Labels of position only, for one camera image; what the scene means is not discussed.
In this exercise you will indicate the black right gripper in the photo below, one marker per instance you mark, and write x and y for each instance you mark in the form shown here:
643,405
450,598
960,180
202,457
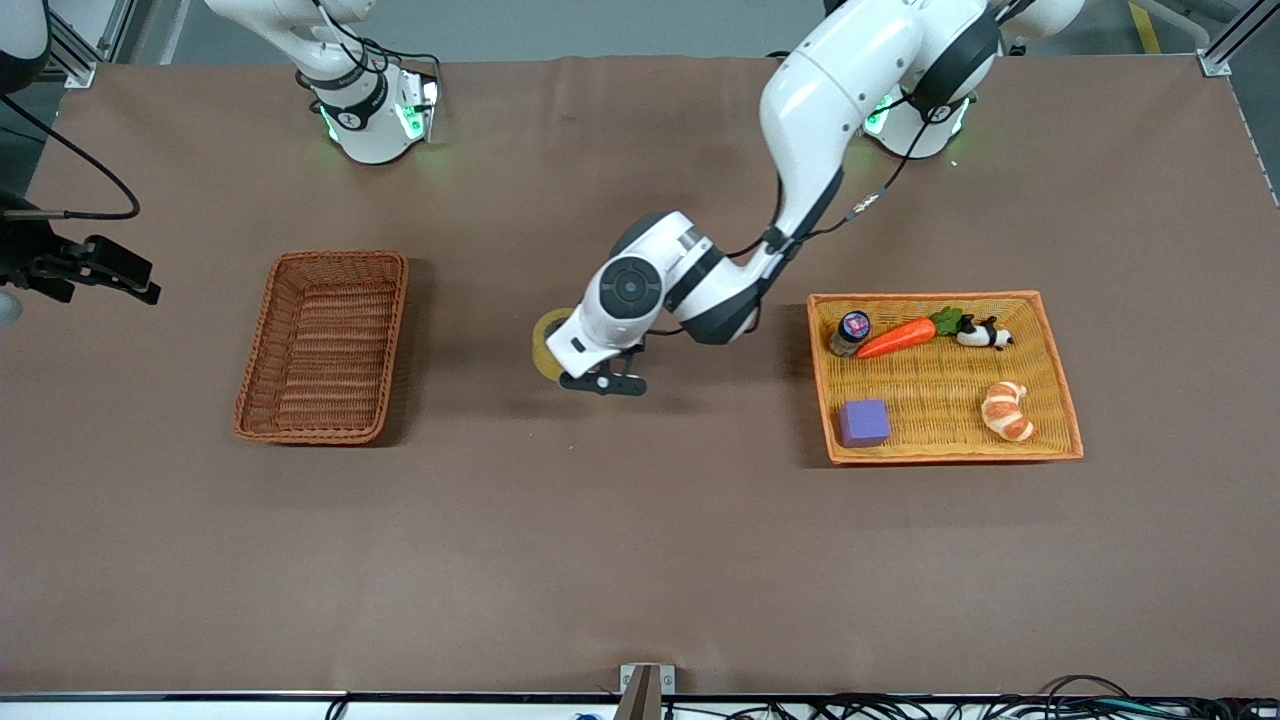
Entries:
30,253

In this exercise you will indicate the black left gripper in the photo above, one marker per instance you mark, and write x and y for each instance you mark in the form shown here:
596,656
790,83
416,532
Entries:
638,347

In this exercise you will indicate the clear yellowish tape roll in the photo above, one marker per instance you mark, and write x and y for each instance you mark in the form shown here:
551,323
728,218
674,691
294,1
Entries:
545,350

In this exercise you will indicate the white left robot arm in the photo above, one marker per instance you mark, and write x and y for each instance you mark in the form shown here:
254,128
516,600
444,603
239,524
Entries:
830,90

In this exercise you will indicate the brown wicker basket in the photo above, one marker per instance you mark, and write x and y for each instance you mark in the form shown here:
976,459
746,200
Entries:
320,350

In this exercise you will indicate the orange wicker basket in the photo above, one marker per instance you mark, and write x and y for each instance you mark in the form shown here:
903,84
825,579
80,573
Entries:
940,400

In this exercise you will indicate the brown table cover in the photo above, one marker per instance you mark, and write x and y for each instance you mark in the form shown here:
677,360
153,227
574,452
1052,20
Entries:
640,520

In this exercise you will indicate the small bottle blue cap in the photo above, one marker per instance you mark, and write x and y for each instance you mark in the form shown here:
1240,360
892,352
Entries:
850,333

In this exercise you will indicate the purple cube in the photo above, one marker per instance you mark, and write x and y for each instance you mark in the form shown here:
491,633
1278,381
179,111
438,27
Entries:
864,424

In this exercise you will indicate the orange toy carrot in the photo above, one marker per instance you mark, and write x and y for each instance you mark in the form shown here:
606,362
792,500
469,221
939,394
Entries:
900,337

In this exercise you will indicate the black white panda toy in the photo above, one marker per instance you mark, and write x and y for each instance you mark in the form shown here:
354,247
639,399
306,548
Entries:
985,335

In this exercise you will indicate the toy croissant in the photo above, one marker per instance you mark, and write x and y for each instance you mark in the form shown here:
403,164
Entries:
1005,412

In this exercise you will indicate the metal table edge bracket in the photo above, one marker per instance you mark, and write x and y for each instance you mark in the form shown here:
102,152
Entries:
646,690

